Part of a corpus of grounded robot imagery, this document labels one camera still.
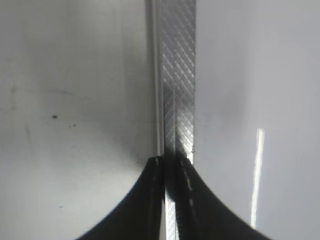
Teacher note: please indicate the white board with grey frame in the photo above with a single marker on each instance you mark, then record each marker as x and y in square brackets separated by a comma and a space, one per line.
[238, 94]

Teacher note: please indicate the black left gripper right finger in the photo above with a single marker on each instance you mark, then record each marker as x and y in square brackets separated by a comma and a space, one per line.
[199, 213]

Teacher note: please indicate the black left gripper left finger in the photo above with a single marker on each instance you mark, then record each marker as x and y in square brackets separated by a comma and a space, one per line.
[138, 215]

